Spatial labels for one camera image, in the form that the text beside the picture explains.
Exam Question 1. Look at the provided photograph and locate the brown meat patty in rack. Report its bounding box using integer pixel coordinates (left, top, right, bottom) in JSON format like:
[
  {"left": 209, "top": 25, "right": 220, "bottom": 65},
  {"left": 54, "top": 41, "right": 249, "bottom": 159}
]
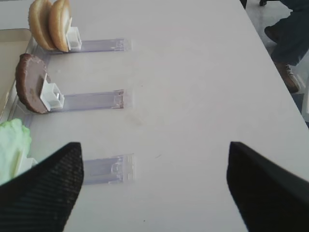
[{"left": 15, "top": 53, "right": 50, "bottom": 114}]

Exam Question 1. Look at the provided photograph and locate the white rectangular tray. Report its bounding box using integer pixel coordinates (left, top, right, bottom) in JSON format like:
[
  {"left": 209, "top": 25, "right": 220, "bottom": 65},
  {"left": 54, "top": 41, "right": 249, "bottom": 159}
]
[{"left": 0, "top": 29, "right": 31, "bottom": 122}]

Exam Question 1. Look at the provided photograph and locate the white pusher block lettuce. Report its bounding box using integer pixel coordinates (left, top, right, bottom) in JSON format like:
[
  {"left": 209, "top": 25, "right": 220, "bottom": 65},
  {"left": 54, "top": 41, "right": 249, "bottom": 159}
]
[{"left": 14, "top": 151, "right": 38, "bottom": 177}]

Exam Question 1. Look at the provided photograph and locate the green lettuce in rack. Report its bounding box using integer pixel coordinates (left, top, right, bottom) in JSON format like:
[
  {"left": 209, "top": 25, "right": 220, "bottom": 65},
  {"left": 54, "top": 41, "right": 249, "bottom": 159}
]
[{"left": 0, "top": 118, "right": 31, "bottom": 184}]

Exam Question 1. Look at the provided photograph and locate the white pusher block bread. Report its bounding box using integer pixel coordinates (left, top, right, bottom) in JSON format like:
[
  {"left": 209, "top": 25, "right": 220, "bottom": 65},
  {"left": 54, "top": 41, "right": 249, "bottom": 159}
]
[{"left": 65, "top": 17, "right": 82, "bottom": 51}]

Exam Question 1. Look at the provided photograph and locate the bread slice in rack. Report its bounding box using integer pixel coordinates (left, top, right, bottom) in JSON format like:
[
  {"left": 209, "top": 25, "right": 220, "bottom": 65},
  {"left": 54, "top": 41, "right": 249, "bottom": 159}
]
[
  {"left": 28, "top": 0, "right": 56, "bottom": 51},
  {"left": 49, "top": 0, "right": 71, "bottom": 52}
]

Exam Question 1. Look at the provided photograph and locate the person in grey shirt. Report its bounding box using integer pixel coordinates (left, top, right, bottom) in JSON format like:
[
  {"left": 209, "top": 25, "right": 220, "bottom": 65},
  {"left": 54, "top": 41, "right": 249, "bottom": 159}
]
[{"left": 264, "top": 0, "right": 309, "bottom": 93}]

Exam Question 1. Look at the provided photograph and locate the white pusher block patty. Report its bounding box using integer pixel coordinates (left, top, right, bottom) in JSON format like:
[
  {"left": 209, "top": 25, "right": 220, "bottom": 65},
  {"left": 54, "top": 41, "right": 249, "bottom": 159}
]
[{"left": 40, "top": 73, "right": 65, "bottom": 112}]

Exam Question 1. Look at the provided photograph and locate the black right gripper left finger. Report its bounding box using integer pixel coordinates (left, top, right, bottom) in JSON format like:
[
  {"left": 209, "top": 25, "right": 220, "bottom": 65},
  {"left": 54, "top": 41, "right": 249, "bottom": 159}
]
[{"left": 0, "top": 142, "right": 84, "bottom": 232}]

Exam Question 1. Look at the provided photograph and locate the far bread slice in rack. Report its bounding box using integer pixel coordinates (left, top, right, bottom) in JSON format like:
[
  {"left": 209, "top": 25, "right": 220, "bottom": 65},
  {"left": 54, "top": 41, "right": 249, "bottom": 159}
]
[{"left": 28, "top": 0, "right": 56, "bottom": 51}]

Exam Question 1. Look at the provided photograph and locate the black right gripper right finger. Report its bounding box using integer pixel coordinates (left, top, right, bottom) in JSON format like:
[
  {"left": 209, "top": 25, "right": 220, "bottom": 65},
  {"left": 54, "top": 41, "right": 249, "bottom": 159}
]
[{"left": 226, "top": 142, "right": 309, "bottom": 232}]

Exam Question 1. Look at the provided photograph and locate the clear right food rack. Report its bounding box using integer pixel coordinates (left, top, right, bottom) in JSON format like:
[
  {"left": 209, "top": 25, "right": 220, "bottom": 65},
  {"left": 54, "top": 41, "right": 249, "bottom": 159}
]
[{"left": 7, "top": 39, "right": 134, "bottom": 185}]

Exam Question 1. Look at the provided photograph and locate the near bread slice in rack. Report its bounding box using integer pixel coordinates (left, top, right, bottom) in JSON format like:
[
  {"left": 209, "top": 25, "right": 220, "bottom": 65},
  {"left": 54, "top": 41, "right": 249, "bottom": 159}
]
[{"left": 49, "top": 0, "right": 71, "bottom": 52}]

